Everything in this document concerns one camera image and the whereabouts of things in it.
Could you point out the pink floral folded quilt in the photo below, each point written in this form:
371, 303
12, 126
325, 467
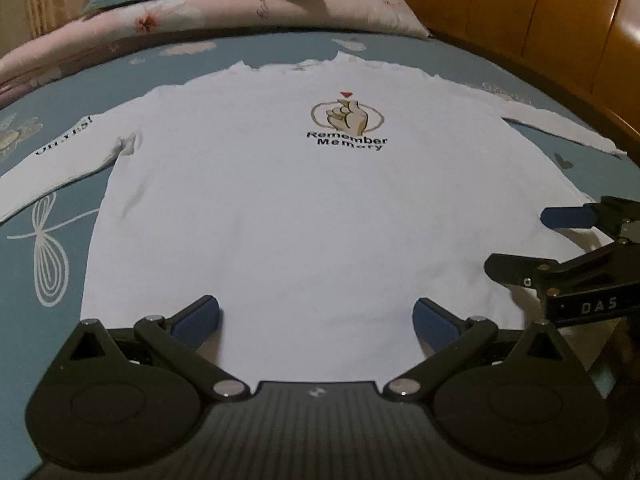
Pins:
225, 10

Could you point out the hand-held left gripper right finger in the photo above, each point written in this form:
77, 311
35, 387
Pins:
435, 330

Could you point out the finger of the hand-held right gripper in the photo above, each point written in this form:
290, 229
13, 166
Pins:
565, 217
550, 275

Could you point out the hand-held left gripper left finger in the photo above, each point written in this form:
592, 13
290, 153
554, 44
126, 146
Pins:
197, 322

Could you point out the white long-sleeved printed shirt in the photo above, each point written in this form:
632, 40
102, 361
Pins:
300, 220

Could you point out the wooden headboard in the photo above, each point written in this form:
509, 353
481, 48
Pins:
525, 25

